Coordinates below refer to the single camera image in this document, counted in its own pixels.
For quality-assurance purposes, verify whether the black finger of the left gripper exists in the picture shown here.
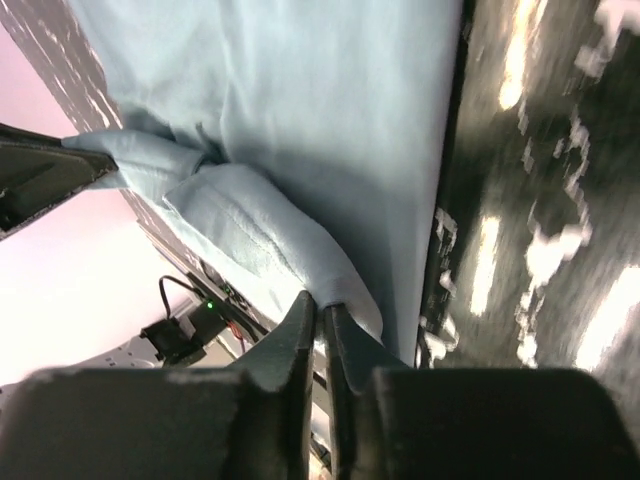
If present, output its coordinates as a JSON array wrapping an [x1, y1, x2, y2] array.
[[0, 124, 118, 239]]

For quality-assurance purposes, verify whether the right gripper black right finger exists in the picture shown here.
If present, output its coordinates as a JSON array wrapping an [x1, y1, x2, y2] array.
[[322, 305, 407, 479]]

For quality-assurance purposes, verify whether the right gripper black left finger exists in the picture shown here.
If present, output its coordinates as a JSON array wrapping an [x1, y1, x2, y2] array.
[[234, 291, 316, 479]]

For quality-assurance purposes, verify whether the blue-grey t-shirt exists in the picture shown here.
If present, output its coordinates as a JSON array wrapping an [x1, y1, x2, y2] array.
[[67, 1, 462, 363]]

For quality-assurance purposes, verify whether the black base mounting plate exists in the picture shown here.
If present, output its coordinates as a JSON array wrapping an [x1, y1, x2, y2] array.
[[138, 244, 275, 368]]

